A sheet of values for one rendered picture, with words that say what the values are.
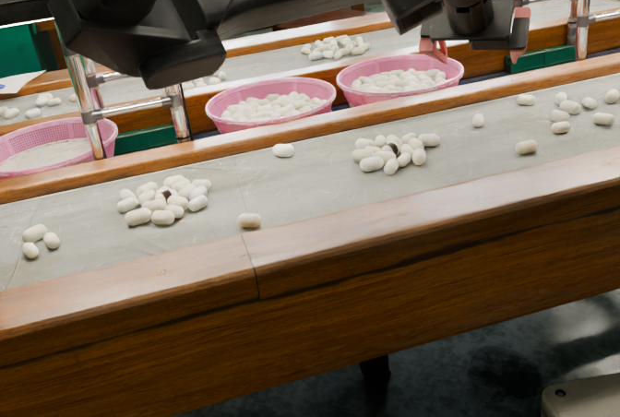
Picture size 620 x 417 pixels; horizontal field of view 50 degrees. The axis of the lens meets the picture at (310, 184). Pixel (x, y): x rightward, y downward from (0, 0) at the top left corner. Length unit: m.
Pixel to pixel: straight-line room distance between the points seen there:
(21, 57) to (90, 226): 2.73
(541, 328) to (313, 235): 1.16
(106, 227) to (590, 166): 0.70
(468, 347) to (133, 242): 1.10
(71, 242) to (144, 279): 0.22
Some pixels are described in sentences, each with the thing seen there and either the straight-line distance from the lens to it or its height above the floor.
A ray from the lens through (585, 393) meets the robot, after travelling 1.05.
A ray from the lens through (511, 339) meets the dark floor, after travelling 1.87.
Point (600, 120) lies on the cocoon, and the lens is 1.19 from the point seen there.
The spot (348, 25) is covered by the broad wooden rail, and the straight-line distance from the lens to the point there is 1.92.
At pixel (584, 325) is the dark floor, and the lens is 1.94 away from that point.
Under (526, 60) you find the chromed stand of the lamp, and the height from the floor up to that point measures 0.70.
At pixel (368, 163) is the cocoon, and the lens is 1.03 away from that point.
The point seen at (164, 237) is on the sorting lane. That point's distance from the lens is 0.95.
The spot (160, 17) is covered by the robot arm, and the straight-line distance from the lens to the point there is 0.53.
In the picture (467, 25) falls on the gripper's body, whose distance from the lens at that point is 0.88.
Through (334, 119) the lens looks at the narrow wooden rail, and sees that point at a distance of 1.21.
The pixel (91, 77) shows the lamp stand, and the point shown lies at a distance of 1.42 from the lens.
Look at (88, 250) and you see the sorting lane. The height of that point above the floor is 0.74.
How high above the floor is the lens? 1.18
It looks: 26 degrees down
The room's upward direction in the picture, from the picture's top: 7 degrees counter-clockwise
